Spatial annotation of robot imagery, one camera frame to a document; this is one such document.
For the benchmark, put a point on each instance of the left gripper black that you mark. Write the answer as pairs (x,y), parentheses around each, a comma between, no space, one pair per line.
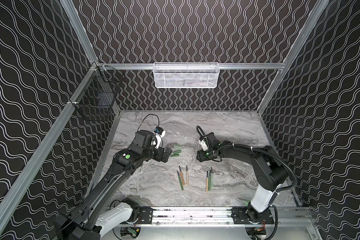
(165,154)

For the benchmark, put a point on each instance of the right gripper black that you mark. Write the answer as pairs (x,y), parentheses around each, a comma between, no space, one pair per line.
(202,155)

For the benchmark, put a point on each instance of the pale green pen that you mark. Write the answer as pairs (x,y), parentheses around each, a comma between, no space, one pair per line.
(211,179)

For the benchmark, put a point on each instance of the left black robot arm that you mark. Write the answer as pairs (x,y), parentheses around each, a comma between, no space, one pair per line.
(81,222)

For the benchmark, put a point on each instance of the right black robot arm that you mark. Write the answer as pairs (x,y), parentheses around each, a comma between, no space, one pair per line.
(272,173)

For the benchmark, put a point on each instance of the tan pen left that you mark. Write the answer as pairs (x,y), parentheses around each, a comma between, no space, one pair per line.
(187,175)

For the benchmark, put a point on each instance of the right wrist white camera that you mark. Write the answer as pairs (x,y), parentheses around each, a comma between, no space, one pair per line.
(204,142)

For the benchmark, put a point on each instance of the wrist white camera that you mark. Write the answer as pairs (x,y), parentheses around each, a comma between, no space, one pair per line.
(204,142)
(159,134)

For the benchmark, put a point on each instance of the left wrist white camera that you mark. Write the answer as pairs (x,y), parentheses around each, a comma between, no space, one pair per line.
(159,134)

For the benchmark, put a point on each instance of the white wire mesh basket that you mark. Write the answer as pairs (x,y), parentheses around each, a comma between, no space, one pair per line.
(185,78)

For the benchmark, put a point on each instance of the black wire mesh basket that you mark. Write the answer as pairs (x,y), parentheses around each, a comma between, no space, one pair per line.
(97,102)

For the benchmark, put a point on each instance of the aluminium frame back bar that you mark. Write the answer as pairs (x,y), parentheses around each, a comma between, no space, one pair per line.
(221,66)

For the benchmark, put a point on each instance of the aluminium frame bar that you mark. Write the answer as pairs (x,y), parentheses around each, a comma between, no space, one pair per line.
(27,175)
(221,66)

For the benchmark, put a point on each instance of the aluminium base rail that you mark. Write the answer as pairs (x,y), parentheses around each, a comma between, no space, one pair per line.
(202,217)

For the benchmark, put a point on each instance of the aluminium frame left bar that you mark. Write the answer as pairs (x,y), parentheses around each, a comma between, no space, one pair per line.
(27,175)

